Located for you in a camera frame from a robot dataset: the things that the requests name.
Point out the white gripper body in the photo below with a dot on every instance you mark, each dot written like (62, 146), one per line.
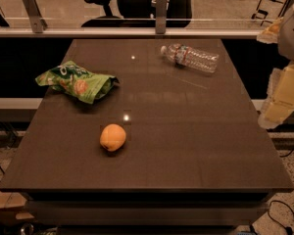
(292, 36)

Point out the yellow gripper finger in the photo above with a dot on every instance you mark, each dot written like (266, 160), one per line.
(279, 104)
(270, 34)

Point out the clear plastic water bottle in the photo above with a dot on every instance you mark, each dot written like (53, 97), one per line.
(186, 56)

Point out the black office chair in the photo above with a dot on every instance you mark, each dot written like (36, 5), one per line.
(141, 13)

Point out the orange fruit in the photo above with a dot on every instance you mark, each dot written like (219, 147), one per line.
(112, 137)

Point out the green chip bag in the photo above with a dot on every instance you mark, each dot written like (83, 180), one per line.
(78, 82)

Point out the wooden chair frame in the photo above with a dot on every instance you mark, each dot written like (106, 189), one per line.
(268, 10)

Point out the middle metal rail bracket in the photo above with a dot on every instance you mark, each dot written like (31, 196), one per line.
(161, 16)

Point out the metal rail bracket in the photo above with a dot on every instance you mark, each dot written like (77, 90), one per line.
(161, 16)
(37, 23)

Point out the left metal rail bracket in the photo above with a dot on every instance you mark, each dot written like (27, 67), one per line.
(37, 23)

